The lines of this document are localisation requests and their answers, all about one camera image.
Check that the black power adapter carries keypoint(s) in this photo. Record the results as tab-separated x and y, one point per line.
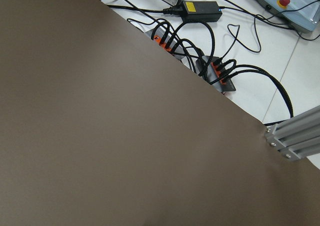
206	11

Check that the teach pendant with red button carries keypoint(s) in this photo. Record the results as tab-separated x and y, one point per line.
303	15

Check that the aluminium frame post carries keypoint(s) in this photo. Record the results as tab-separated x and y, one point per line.
297	137

